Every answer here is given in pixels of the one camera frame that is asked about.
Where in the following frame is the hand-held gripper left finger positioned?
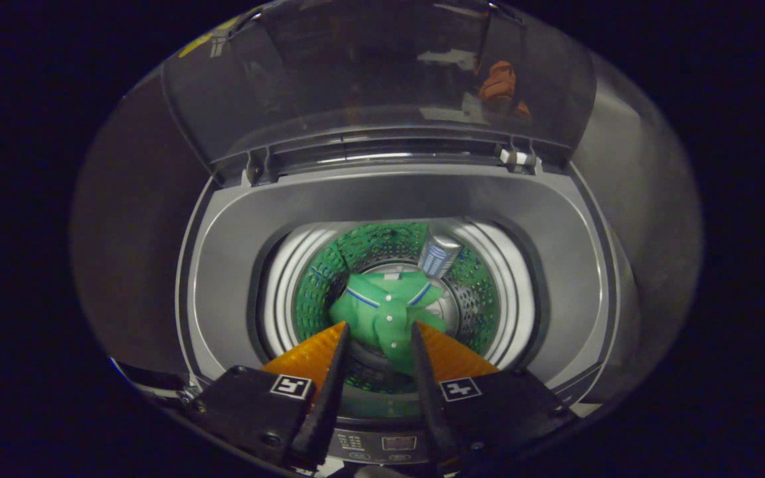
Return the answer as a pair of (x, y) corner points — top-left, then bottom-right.
(187, 321), (351, 469)

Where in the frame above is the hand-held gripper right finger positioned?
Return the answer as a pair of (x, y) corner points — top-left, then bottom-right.
(410, 321), (579, 472)

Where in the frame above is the green polo shirt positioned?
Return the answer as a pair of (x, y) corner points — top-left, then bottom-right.
(328, 269), (450, 376)

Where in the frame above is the dark glass washing machine lid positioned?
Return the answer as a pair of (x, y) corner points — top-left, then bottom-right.
(160, 0), (597, 187)

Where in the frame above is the white lint filter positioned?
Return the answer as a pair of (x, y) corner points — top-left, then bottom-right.
(418, 232), (464, 278)

